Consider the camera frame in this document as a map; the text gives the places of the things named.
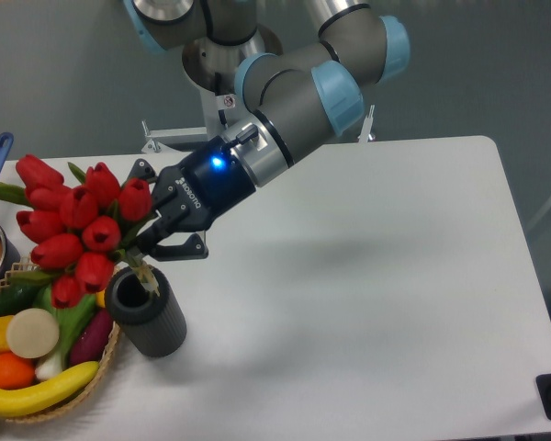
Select green cucumber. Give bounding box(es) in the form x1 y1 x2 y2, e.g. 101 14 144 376
0 284 41 317

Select white metal base frame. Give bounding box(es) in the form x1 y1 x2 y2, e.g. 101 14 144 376
141 105 377 154

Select orange fruit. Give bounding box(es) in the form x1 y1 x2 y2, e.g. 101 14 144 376
0 352 35 390

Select green bok choy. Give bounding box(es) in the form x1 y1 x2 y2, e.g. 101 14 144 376
33 285 96 382

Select red tulip bouquet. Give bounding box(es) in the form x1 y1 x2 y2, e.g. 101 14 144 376
0 155 159 309

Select purple eggplant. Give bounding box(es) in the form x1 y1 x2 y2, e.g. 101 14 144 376
68 309 113 367

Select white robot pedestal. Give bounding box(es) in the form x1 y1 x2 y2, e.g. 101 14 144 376
182 25 283 141

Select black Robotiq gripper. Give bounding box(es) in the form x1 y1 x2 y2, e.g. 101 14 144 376
127 140 255 266

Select woven wicker basket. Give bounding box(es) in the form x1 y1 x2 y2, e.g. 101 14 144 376
0 259 119 423

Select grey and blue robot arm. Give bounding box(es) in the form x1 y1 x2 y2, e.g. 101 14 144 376
125 1 410 264

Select yellow banana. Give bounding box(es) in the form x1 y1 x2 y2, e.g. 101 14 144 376
0 361 99 418

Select dark grey ribbed vase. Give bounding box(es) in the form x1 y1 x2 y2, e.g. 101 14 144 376
105 267 187 357

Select round beige disc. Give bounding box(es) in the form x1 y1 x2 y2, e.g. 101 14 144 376
6 308 60 359

